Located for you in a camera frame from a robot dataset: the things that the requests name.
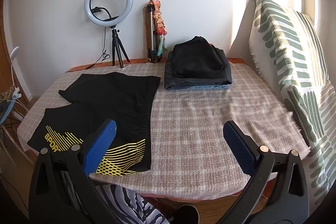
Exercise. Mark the green leaf patterned throw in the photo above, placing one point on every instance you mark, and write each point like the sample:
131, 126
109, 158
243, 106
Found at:
288, 56

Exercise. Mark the beige plaid blanket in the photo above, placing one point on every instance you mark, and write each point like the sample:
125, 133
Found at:
197, 121

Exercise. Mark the silver folded tripod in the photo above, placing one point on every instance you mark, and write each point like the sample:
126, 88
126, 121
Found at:
151, 30

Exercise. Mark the black shorts with yellow print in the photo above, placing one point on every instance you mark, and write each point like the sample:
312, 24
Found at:
105, 98

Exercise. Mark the dark grey folded pants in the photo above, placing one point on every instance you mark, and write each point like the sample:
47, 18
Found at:
178, 81

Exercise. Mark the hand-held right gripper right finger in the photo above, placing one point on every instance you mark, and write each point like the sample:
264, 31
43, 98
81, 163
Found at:
237, 145

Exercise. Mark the white gooseneck lamp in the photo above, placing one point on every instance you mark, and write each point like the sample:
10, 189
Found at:
14, 52

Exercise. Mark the floral orange scarf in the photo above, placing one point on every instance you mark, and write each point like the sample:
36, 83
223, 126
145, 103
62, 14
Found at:
158, 19

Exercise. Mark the black folded pants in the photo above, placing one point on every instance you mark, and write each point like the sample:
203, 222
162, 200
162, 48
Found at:
197, 58

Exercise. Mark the blue folded jeans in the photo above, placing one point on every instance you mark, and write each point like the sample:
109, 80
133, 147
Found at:
204, 87

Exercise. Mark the small black tripod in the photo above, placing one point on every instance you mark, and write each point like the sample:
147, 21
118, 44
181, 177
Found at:
115, 43

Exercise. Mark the zebra striped pants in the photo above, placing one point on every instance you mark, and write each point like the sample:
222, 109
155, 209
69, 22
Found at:
126, 203

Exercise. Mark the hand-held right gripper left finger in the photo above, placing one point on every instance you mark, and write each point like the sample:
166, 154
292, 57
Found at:
101, 145

